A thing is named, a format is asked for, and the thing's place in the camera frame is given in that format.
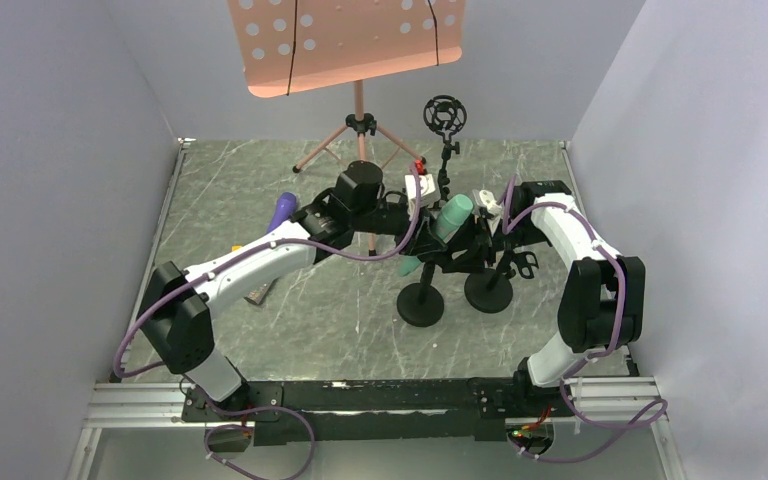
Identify teal toy microphone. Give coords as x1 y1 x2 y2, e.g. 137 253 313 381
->
397 194 474 277

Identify black round base mic stand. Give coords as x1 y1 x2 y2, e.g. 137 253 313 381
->
396 262 445 328

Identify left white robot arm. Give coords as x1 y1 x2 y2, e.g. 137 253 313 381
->
136 161 442 405

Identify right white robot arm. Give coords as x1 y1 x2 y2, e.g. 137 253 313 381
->
434 180 646 387

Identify pink music stand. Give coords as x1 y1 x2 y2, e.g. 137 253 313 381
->
226 0 467 256

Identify purple toy microphone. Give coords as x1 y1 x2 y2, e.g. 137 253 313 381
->
266 192 298 233

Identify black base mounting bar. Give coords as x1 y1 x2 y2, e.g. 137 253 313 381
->
181 372 569 446

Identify silver glitter microphone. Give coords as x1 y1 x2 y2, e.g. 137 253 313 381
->
245 282 274 306

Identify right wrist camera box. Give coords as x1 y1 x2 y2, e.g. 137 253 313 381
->
472 189 502 218

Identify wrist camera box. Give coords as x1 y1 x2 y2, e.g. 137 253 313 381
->
404 159 441 213
472 189 502 218

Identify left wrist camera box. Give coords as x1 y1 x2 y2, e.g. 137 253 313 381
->
404 159 441 213

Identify black shock mount tripod stand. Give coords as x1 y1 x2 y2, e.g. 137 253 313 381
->
423 94 468 202

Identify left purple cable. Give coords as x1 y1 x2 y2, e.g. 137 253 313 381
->
112 168 425 480

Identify aluminium frame rail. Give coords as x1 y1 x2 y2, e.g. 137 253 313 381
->
66 138 194 480

